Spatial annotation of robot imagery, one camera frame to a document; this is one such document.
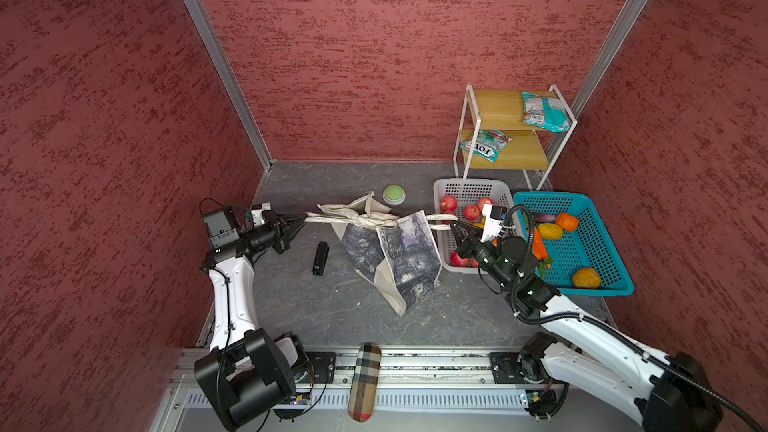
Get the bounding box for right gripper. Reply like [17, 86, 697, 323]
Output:
[453, 217, 517, 288]

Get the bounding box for green Fox's candy bag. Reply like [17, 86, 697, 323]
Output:
[460, 129, 513, 163]

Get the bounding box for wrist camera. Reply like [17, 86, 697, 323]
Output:
[481, 203, 508, 243]
[201, 203, 272, 249]

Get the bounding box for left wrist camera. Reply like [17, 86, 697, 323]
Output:
[201, 203, 272, 249]

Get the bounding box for black corrugated cable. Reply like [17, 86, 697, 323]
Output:
[502, 204, 766, 432]

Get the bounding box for cream canvas tote bag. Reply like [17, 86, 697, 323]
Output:
[307, 191, 457, 317]

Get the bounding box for orange carrot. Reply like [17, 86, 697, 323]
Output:
[532, 228, 549, 262]

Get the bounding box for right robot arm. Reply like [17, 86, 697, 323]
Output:
[450, 222, 723, 431]

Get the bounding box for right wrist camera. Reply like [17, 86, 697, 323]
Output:
[481, 203, 508, 243]

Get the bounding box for red apple top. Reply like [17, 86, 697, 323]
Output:
[477, 197, 494, 211]

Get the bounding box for red apple front left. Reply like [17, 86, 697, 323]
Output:
[450, 252, 469, 267]

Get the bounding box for white wooden shelf rack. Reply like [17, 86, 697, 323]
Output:
[452, 84, 578, 191]

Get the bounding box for yellow vegetable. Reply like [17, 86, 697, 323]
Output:
[537, 223, 564, 241]

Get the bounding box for aluminium rail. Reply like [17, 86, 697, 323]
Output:
[173, 346, 655, 388]

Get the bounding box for teal snack bag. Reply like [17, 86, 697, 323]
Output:
[522, 92, 571, 133]

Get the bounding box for plaid pouch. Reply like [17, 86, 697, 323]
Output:
[347, 343, 382, 422]

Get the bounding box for orange pumpkin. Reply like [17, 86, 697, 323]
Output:
[555, 212, 580, 233]

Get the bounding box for black remote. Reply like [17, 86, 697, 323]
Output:
[312, 241, 330, 276]

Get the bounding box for white plastic basket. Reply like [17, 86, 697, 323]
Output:
[433, 178, 533, 276]

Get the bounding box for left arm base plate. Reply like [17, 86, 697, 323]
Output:
[291, 351, 338, 386]

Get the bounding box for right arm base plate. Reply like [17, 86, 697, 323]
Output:
[489, 352, 557, 385]

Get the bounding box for yellow bell pepper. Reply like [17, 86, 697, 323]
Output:
[571, 268, 602, 289]

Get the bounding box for red apple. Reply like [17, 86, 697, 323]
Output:
[450, 252, 469, 267]
[477, 197, 494, 211]

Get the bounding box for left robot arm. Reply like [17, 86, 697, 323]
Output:
[194, 205, 308, 431]

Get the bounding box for teal plastic basket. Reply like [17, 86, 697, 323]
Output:
[513, 191, 634, 297]

